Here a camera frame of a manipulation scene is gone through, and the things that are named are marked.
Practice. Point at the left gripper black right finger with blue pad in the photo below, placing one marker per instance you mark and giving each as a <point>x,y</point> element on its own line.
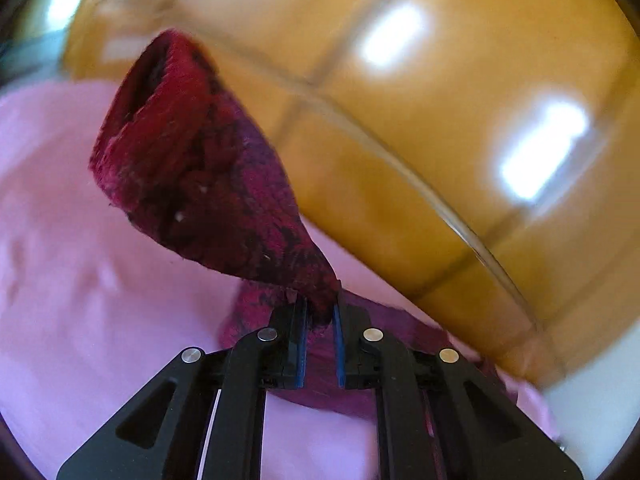
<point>438,416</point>

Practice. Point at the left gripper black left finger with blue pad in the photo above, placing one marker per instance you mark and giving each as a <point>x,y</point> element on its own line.
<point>201,416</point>

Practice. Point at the maroon knitted sweater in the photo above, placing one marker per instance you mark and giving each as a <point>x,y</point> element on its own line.
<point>180,157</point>

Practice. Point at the pink bedspread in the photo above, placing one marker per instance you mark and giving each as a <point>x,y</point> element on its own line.
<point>91,309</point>

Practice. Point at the wooden panelled headboard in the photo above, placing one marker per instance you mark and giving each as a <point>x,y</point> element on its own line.
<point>482,156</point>

